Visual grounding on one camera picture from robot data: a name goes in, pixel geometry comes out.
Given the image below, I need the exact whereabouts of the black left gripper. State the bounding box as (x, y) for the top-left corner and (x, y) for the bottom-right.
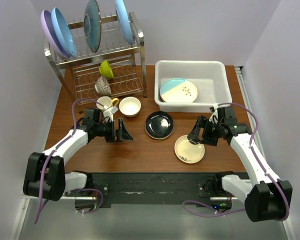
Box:
(94, 118), (133, 143)

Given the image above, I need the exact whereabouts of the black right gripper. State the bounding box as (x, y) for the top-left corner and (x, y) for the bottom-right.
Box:
(187, 115), (224, 147)

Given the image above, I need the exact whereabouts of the cream plate with black patch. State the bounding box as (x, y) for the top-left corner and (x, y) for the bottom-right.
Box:
(174, 135), (206, 164)

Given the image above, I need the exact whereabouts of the black glossy plate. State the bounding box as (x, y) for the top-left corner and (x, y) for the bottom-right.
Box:
(145, 111), (174, 140)

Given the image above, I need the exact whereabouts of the light blue bottom plate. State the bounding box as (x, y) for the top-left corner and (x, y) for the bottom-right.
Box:
(159, 78), (198, 103)

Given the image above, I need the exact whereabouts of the light blue plate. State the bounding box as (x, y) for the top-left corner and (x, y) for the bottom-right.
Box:
(115, 0), (134, 45)
(159, 78), (198, 103)

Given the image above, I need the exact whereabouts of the white plastic bin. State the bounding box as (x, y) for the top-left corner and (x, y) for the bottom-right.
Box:
(154, 60), (232, 113)

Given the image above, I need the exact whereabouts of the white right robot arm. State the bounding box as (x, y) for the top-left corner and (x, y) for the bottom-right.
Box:
(187, 102), (293, 222)

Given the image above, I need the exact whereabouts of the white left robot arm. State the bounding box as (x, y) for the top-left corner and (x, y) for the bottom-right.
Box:
(23, 107), (133, 201)

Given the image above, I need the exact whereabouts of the white bowl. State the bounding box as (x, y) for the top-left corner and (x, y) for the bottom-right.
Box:
(119, 96), (142, 118)

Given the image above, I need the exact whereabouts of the yellow mug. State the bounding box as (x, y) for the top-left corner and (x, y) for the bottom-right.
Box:
(96, 96), (120, 111)

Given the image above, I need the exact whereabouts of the patterned ceramic bowl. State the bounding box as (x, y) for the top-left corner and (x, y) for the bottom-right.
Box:
(94, 76), (112, 96)

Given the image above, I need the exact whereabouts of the steel dish rack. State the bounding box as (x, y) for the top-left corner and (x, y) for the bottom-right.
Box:
(43, 12), (148, 105)

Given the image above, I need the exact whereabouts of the green bowl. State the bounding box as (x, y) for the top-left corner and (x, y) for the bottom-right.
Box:
(99, 60), (114, 79)

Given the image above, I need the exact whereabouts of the light blue plate in rack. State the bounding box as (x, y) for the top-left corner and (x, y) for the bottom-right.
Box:
(115, 0), (134, 45)

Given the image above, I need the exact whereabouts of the dark teal plate in rack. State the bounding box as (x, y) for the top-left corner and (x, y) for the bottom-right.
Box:
(83, 0), (102, 53)

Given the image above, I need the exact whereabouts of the lilac plate in rack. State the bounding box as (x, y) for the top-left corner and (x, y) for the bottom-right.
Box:
(40, 9), (67, 58)

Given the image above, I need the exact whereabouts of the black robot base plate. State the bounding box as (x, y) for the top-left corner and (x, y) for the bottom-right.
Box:
(65, 172), (235, 211)

